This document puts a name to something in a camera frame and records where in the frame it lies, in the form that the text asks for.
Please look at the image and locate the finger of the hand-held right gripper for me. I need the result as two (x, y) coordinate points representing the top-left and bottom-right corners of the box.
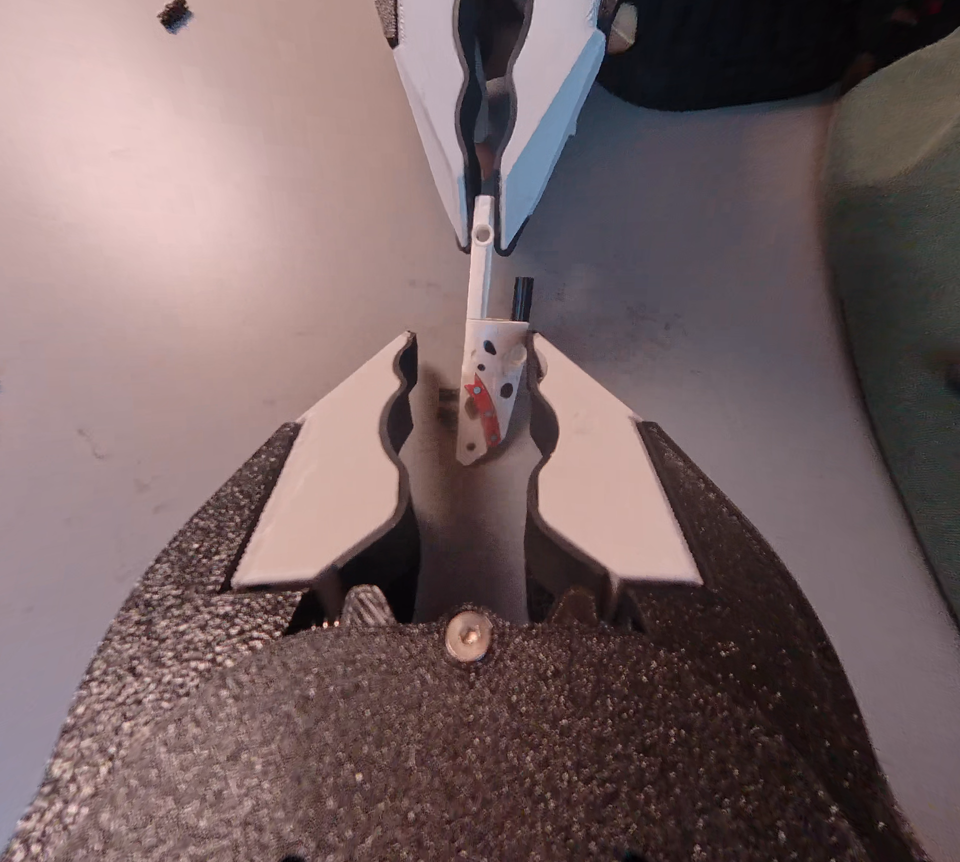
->
(496, 0), (620, 257)
(390, 0), (485, 252)

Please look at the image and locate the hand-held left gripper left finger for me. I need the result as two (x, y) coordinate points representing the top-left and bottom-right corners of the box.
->
(228, 331), (420, 623)

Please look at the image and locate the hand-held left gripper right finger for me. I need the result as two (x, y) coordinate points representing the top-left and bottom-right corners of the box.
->
(525, 333), (706, 623)

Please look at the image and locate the white spotted lego panel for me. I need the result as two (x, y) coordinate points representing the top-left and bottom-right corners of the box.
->
(455, 316), (531, 468)

